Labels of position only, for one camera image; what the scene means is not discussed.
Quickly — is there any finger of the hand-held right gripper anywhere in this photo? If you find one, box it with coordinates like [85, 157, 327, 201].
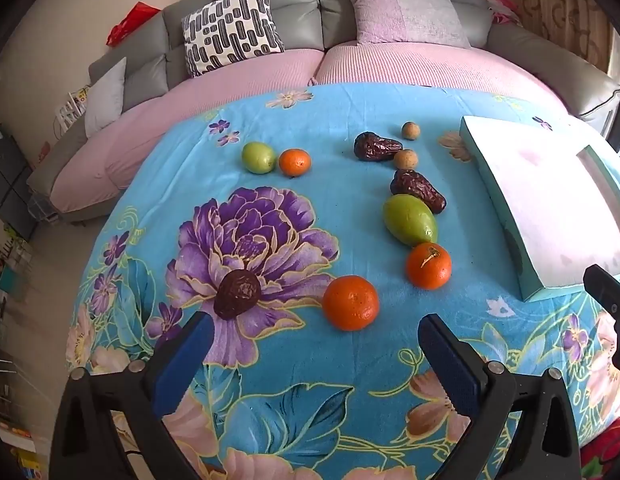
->
[583, 264, 620, 318]

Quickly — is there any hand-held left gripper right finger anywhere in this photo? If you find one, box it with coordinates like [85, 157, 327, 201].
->
[417, 313, 583, 480]

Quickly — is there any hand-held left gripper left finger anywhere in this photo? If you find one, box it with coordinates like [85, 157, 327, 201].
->
[49, 311, 216, 480]

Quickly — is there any round dark dried date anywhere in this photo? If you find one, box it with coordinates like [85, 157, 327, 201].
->
[213, 269, 262, 320]

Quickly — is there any mandarin orange with stem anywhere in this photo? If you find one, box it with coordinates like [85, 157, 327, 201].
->
[406, 242, 453, 290]

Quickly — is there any shallow teal cardboard box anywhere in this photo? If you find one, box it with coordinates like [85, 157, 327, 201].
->
[459, 115, 620, 303]

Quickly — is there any large mandarin orange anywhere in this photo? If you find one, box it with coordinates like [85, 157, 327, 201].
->
[322, 275, 381, 332]

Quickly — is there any large green mango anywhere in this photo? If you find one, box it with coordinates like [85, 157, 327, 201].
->
[382, 194, 439, 247]

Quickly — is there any wrinkled dark red date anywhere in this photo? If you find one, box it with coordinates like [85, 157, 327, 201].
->
[389, 168, 447, 215]
[353, 131, 404, 162]

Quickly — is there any small green jujube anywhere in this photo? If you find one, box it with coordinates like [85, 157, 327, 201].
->
[241, 141, 277, 175]

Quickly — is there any small mandarin orange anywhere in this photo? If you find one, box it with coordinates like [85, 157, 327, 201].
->
[278, 148, 312, 177]

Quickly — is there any red floral cloth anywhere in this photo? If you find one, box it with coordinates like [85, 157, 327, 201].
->
[580, 425, 620, 480]

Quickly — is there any blue floral blanket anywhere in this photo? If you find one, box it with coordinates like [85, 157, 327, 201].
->
[65, 82, 620, 480]

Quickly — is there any dark cabinet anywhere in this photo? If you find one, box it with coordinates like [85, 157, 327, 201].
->
[0, 122, 36, 238]

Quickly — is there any pink ribbed sofa cover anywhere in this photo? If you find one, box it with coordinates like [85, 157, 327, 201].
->
[50, 47, 325, 213]
[310, 41, 573, 116]

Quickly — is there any white rack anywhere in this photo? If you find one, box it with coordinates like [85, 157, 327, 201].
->
[54, 87, 91, 136]

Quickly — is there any light grey cushion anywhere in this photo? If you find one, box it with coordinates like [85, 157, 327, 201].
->
[84, 56, 127, 138]

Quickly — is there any beige patterned curtain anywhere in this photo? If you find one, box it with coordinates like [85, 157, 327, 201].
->
[507, 0, 616, 76]

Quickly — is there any pink floral cloth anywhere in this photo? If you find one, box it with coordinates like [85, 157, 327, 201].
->
[480, 0, 523, 26]

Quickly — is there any black and white patterned cushion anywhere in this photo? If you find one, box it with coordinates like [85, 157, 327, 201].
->
[181, 0, 286, 78]

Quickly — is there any pink and grey cushion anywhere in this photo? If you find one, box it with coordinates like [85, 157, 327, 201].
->
[342, 0, 473, 50]

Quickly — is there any red plastic bag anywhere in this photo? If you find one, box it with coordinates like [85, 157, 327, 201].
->
[106, 1, 162, 47]

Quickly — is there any grey leather sofa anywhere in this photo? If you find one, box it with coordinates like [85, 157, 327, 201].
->
[27, 0, 620, 226]

